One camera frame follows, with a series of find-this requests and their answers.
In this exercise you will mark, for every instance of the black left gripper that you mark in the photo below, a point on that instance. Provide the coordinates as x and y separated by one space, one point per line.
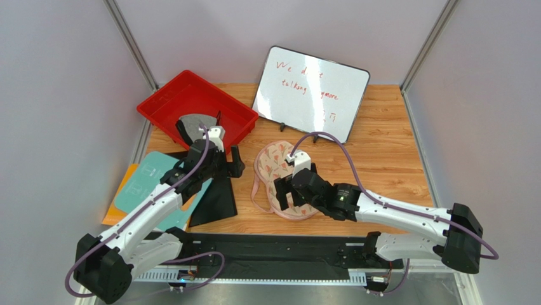
237 165

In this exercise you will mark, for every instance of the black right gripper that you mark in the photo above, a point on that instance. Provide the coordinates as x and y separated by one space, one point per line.
289 188

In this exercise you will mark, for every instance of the floral mesh laundry bag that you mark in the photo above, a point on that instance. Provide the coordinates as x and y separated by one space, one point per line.
270 165

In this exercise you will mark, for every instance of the grey black bra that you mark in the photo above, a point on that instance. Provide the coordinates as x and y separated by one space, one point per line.
188 125

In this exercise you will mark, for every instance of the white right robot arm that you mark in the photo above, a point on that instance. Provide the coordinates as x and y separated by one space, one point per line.
452 236

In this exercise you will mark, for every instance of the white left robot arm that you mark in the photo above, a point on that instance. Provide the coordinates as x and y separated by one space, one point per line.
135 232

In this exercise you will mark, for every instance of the black board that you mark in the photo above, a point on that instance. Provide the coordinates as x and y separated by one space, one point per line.
218 202

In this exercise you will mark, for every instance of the red plastic tray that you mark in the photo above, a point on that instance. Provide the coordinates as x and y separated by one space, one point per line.
189 93

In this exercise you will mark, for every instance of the teal board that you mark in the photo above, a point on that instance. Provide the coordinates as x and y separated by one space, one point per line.
143 181

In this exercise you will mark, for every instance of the white dry-erase board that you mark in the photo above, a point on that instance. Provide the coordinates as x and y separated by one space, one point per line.
310 94

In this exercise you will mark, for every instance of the orange board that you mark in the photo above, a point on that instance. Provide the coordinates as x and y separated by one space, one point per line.
114 215

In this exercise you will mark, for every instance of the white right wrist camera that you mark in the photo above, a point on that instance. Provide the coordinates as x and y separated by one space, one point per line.
299 160

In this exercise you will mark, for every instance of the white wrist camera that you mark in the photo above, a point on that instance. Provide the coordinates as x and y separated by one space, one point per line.
214 134
299 160

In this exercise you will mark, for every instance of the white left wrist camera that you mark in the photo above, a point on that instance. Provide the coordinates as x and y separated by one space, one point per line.
214 134

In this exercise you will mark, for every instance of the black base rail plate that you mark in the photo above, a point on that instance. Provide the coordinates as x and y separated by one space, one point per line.
279 257

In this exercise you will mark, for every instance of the aluminium frame rail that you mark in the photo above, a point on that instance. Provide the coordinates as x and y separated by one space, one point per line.
186 261

